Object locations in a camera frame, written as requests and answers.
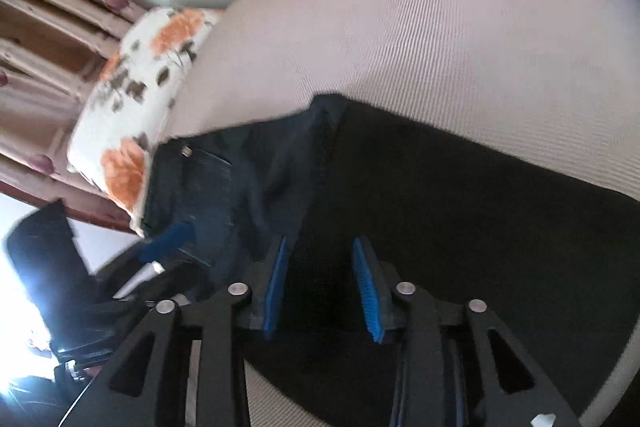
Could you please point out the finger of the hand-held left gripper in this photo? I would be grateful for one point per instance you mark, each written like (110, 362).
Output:
(167, 242)

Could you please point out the wooden bed frame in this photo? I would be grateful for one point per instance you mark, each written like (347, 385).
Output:
(90, 209)

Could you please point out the floral white orange pillow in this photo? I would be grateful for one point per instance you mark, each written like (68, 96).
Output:
(125, 117)

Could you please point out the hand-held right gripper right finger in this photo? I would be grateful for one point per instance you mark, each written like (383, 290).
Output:
(367, 292)

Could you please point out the beige waffle blanket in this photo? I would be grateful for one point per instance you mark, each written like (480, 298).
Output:
(400, 32)

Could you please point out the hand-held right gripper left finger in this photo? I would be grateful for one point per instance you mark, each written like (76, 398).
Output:
(275, 287)

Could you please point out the black pants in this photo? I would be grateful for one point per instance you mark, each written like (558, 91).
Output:
(450, 207)

